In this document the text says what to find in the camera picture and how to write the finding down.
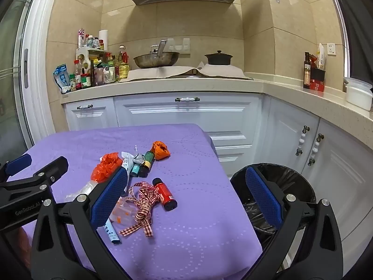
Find red bottle with black cap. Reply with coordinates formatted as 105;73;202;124
152;178;177;211

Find dark grey cloth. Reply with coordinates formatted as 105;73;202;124
326;0;373;79

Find black pot with lid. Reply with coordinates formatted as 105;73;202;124
204;50;234;65

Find blue and white sachet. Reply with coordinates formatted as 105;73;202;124
103;219;122;245

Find silver foil wrapper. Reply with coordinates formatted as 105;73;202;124
132;145;145;165

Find upright ceramic cabinet handle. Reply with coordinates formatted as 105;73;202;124
295;125;310;156
308;133;325;166

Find white and yellow packet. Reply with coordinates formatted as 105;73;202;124
316;43;326;70

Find long white packet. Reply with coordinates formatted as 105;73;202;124
120;151;135;181

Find clear bag with orange print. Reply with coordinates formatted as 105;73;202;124
109;197;137;225

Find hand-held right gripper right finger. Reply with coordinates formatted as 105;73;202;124
245;165;344;280

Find orange plastic bag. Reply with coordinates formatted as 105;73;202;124
91;153;124;183

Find blue snack bag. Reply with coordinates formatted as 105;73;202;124
53;64;72;94

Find yellow cooking oil jug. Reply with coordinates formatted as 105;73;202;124
115;53;129;79

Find orange wrapper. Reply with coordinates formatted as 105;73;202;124
152;141;171;161

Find white sliding door frame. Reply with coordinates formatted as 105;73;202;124
13;0;70;149

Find trash bin with black liner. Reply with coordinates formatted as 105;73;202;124
230;163;317;251

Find metal wok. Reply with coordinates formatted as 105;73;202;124
133;39;180;69

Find dark olive oil bottle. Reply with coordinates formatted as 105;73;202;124
303;52;312;89

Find red checked ribbon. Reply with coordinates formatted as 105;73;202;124
119;182;162;238

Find white kitchen cabinet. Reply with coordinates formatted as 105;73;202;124
61;92;373;269

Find deep white plastic tub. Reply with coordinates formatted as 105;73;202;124
346;83;373;111

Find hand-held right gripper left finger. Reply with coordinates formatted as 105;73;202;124
31;166;137;280

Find shallow white plastic tub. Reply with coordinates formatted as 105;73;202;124
344;77;373;89

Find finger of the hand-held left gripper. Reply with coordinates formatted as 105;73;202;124
0;153;32;183
0;156;69;199

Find white wall hooks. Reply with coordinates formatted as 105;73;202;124
167;37;191;54

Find clear plastic wrap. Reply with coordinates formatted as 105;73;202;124
65;179;101;203

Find cluster of condiment bottles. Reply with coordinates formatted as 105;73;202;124
68;28;130;91

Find purple tablecloth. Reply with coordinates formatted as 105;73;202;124
6;123;263;280

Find white paper towel roll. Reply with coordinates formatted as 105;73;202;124
98;29;109;50

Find green bag roll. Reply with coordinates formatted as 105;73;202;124
138;151;155;178

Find white spice rack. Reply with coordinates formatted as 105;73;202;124
76;47;115;84

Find beige stove cover cloth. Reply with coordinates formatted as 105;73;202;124
127;61;245;81

